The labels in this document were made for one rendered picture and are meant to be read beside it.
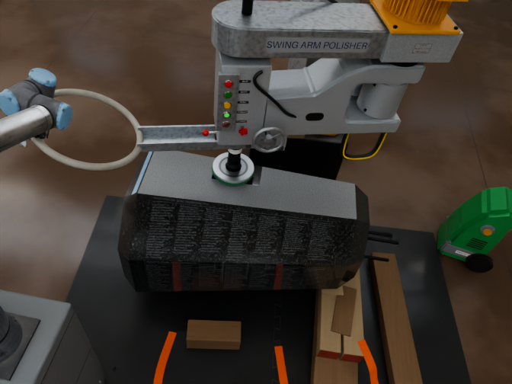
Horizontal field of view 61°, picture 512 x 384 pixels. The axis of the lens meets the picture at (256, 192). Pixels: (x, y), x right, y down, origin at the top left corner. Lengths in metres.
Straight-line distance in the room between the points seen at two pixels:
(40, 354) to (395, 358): 1.84
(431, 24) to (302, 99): 0.56
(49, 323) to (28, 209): 1.61
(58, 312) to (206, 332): 0.94
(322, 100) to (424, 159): 2.20
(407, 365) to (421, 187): 1.56
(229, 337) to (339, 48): 1.61
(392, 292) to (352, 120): 1.28
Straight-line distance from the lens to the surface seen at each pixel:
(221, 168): 2.21
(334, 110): 1.96
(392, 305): 2.87
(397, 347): 2.76
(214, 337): 2.52
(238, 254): 2.16
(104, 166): 1.88
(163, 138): 2.09
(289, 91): 1.87
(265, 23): 1.68
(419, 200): 3.63
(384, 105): 2.04
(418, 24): 1.85
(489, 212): 3.05
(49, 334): 1.85
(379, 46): 1.82
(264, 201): 2.15
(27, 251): 3.14
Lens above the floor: 2.47
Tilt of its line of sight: 49 degrees down
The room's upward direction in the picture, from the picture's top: 9 degrees clockwise
